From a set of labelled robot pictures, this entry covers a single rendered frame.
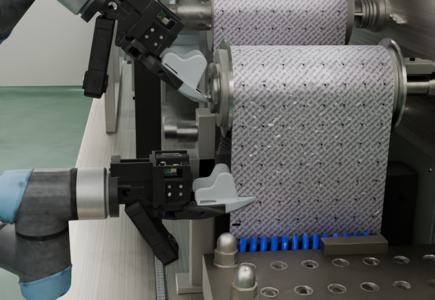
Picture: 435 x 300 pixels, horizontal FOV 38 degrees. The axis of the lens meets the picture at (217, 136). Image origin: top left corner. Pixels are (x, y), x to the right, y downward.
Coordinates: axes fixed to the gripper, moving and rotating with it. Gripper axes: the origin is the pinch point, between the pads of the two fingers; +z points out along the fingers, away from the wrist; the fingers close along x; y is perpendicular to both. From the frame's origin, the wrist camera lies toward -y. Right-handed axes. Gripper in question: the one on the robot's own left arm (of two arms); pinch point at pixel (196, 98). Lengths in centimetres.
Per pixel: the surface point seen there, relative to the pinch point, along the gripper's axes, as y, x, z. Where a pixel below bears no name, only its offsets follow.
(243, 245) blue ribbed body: -11.4, -7.7, 17.8
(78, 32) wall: -91, 552, -8
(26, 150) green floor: -152, 363, 12
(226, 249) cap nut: -11.9, -12.4, 14.1
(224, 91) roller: 3.8, -3.8, 1.4
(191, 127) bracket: -4.5, 4.0, 3.4
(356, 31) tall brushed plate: 27, 38, 25
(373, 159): 10.2, -4.4, 25.4
